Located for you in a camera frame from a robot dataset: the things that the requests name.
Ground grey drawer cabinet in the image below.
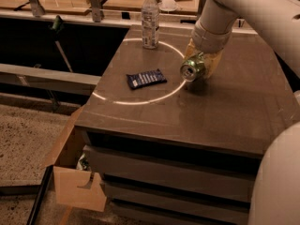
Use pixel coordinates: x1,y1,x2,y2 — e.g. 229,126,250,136
76,26,300,225

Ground green handled tool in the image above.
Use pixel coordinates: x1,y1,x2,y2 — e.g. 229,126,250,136
50,15,74,74

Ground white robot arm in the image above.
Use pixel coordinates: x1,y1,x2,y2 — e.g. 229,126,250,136
186,0,300,225

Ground blue snack bar wrapper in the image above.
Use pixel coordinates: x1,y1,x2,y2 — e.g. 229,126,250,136
127,69,167,90

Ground open cardboard box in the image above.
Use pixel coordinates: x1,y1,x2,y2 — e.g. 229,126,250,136
43,108,107,212

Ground white bowl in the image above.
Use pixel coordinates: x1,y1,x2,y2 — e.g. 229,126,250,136
158,0,177,12

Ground green soda can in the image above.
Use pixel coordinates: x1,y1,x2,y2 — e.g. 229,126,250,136
180,52,206,83

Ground metal bracket post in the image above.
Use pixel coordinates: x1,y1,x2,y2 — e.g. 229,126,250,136
197,0,206,17
29,0,45,17
90,0,102,23

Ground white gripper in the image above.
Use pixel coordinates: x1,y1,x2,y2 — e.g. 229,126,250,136
183,21,232,79

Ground clear plastic water bottle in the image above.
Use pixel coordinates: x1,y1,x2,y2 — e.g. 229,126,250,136
142,0,159,49

